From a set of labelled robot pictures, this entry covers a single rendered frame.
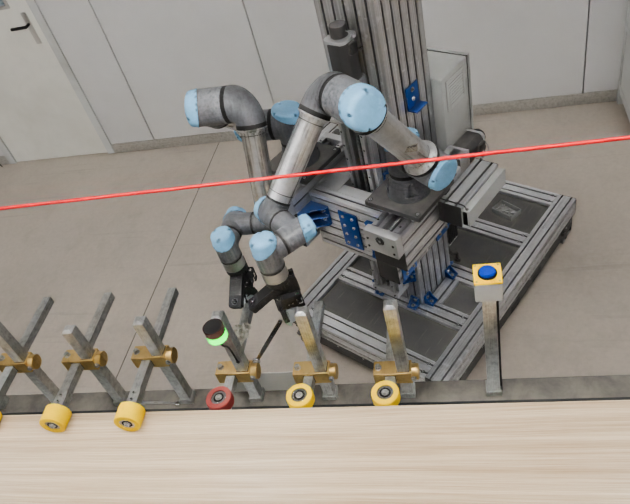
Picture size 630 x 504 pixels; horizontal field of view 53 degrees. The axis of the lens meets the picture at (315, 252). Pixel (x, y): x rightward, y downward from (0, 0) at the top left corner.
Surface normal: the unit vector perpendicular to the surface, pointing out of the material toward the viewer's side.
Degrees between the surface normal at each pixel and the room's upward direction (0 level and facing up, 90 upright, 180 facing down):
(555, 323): 0
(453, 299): 0
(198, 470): 0
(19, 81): 90
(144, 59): 90
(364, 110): 84
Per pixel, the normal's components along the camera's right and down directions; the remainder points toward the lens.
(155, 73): -0.15, 0.70
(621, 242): -0.22, -0.71
